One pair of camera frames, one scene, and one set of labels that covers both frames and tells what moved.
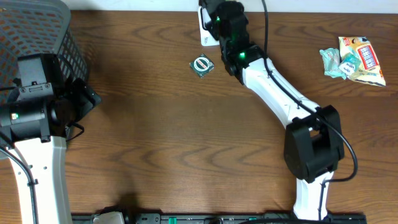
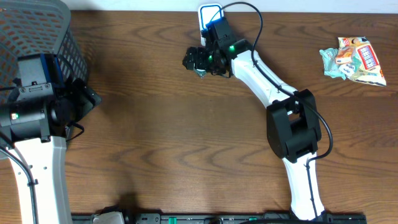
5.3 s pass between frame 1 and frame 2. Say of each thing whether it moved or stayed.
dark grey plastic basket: stayed
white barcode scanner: stayed
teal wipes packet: stayed
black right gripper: moved
